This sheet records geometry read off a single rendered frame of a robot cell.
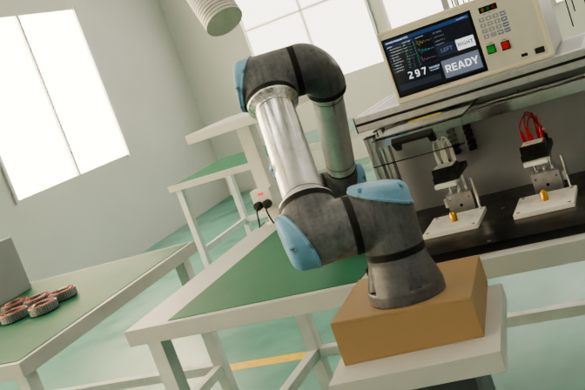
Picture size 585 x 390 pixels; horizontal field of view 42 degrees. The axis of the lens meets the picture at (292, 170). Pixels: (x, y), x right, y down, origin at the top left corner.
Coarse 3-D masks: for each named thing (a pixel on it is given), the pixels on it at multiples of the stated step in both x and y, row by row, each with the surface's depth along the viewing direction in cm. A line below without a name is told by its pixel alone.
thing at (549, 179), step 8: (552, 168) 206; (560, 168) 207; (536, 176) 207; (544, 176) 206; (552, 176) 205; (560, 176) 204; (536, 184) 207; (544, 184) 206; (552, 184) 206; (560, 184) 205; (536, 192) 208
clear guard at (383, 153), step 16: (432, 112) 213; (448, 112) 201; (464, 112) 192; (400, 128) 204; (416, 128) 193; (432, 128) 190; (448, 128) 188; (384, 144) 196; (416, 144) 191; (432, 144) 188; (448, 144) 186; (384, 160) 193; (400, 160) 191
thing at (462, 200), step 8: (448, 192) 221; (456, 192) 217; (464, 192) 215; (472, 192) 215; (448, 200) 218; (456, 200) 217; (464, 200) 216; (472, 200) 215; (456, 208) 217; (464, 208) 217; (472, 208) 216
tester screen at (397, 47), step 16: (464, 16) 204; (416, 32) 210; (432, 32) 208; (448, 32) 206; (464, 32) 205; (400, 48) 212; (416, 48) 211; (432, 48) 209; (400, 64) 214; (416, 64) 212; (432, 64) 210; (400, 80) 215; (416, 80) 213
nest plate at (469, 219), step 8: (480, 208) 209; (448, 216) 212; (464, 216) 207; (472, 216) 204; (480, 216) 202; (432, 224) 210; (440, 224) 207; (448, 224) 205; (456, 224) 202; (464, 224) 200; (472, 224) 197; (480, 224) 199; (432, 232) 202; (440, 232) 200; (448, 232) 200
